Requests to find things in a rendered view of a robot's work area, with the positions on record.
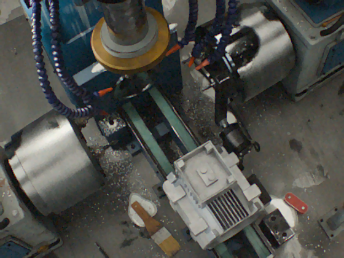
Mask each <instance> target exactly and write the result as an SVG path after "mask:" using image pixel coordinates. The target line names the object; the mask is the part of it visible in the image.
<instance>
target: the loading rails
mask: <svg viewBox="0 0 344 258"><path fill-rule="evenodd" d="M148 94H149V99H150V103H151V106H152V109H153V110H154V112H155V114H156V115H157V117H158V118H159V120H160V121H161V123H160V124H158V125H156V126H154V127H153V128H151V129H150V130H149V129H148V128H147V126H146V124H145V123H144V122H143V120H142V119H141V118H140V116H139V114H138V113H137V112H136V110H135V108H134V107H133V105H132V103H131V102H129V103H127V104H124V105H122V106H118V108H119V112H120V115H121V117H122V118H123V121H124V122H125V124H126V125H127V127H128V130H129V132H130V134H131V136H132V138H133V140H132V141H130V142H129V143H127V144H126V145H125V146H126V148H127V149H128V150H129V152H130V154H131V155H132V156H133V155H135V154H137V153H138V152H140V151H141V152H142V153H143V154H144V156H145V158H146V159H147V161H148V162H149V164H150V166H151V167H152V169H153V170H154V171H155V173H156V174H157V176H158V178H159V180H160V182H159V183H158V184H156V185H155V186H153V187H152V188H153V190H154V192H155V193H156V195H157V196H158V198H162V197H164V196H165V195H166V193H165V192H164V190H163V189H162V186H163V184H164V182H165V181H167V180H168V179H167V178H166V177H167V175H168V174H170V173H171V172H172V171H175V169H174V168H173V166H172V164H171V163H170V161H169V160H168V158H167V157H166V155H165V154H164V153H163V151H162V150H161V148H160V147H159V145H158V144H160V143H162V142H163V141H165V140H166V139H168V138H170V137H172V139H173V140H174V142H175V143H176V145H177V146H178V148H179V149H180V150H181V152H182V153H183V154H184V155H186V154H187V153H190V152H192V151H193V150H195V149H196V148H198V147H200V146H201V145H203V144H202V143H201V142H200V140H199V139H198V138H197V136H196V134H195V133H194V132H193V130H192V129H191V127H190V126H189V124H188V123H189V119H188V117H187V116H186V114H185V113H184V111H181V112H180V111H179V110H178V108H177V107H176V105H175V104H174V103H173V101H172V100H171V98H170V96H168V95H167V93H166V91H164V89H163V87H162V86H161V85H160V83H157V86H156V87H154V88H152V89H150V90H148ZM181 233H182V234H183V235H184V237H185V239H186V241H187V242H188V241H190V240H192V239H193V238H192V237H191V235H190V230H189V228H188V227H186V228H184V229H182V230H181ZM236 234H237V236H236V237H235V238H232V239H231V240H230V241H228V242H226V243H225V244H224V242H221V243H219V244H218V245H217V246H215V247H214V248H212V249H206V250H207V252H208V254H209V255H210V256H211V258H234V257H233V255H234V254H236V253H237V252H238V251H241V250H242V249H244V248H245V247H246V249H247V250H248V252H249V253H250V254H251V256H252V257H253V258H274V257H275V256H276V255H277V254H276V252H275V251H274V249H273V247H275V244H274V242H273V241H272V240H271V238H270V237H269V236H266V237H265V236H264V234H263V233H262V231H261V230H260V228H259V226H258V225H257V224H256V221H254V222H253V223H251V224H249V225H247V226H246V227H245V228H244V229H243V230H241V231H240V232H238V233H236Z"/></svg>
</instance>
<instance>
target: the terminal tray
mask: <svg viewBox="0 0 344 258"><path fill-rule="evenodd" d="M207 145H210V148H209V149H208V148H207ZM179 162H183V164H182V165H180V164H179ZM174 165H175V169H176V174H178V175H179V179H181V183H182V184H184V187H185V188H187V191H188V192H190V196H191V197H193V200H195V204H198V208H201V209H204V208H205V206H206V205H208V204H209V202H210V203H211V202H212V201H213V200H215V199H216V198H219V196H222V194H223V195H224V194H225V193H226V192H228V191H229V190H230V191H231V190H232V189H235V188H236V185H237V181H238V180H237V179H236V177H235V175H234V174H233V173H232V172H231V170H230V168H229V166H228V165H227V164H226V163H225V162H224V160H223V158H222V157H221V155H220V153H219V152H218V151H217V149H216V148H215V147H214V146H213V144H212V142H211V141H210V140H209V141H208V142H207V143H204V144H203V145H201V146H200V147H198V148H196V149H195V150H193V151H192V152H190V153H187V154H186V155H184V156H183V157H181V158H180V159H178V160H176V161H175V162H174ZM229 177H232V178H233V180H232V181H230V180H229ZM201 195H205V198H202V197H201Z"/></svg>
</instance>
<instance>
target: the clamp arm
mask: <svg viewBox="0 0 344 258"><path fill-rule="evenodd" d="M229 81H230V77H229V75H228V74H227V73H226V72H223V73H222V74H220V75H218V76H216V77H215V83H214V84H215V106H214V122H215V124H216V125H217V126H222V124H223V123H225V122H227V109H228V102H229ZM224 120H225V122H224ZM221 123H222V124H221Z"/></svg>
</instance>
